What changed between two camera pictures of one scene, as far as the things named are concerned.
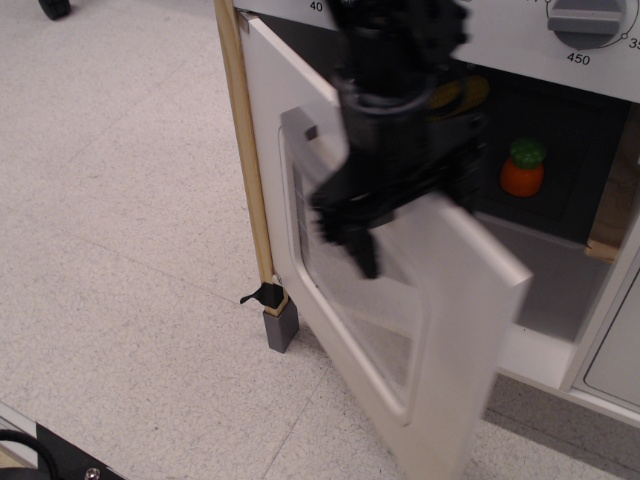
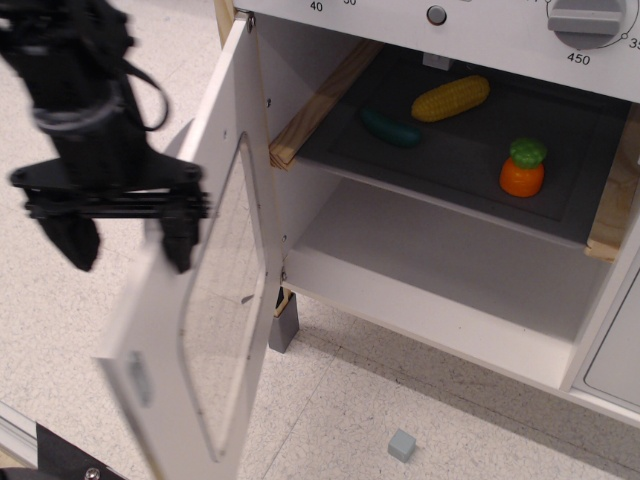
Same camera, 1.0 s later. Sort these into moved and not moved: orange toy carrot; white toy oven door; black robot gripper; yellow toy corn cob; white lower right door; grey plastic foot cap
Moved: white toy oven door; black robot gripper
Not moved: grey plastic foot cap; orange toy carrot; white lower right door; yellow toy corn cob
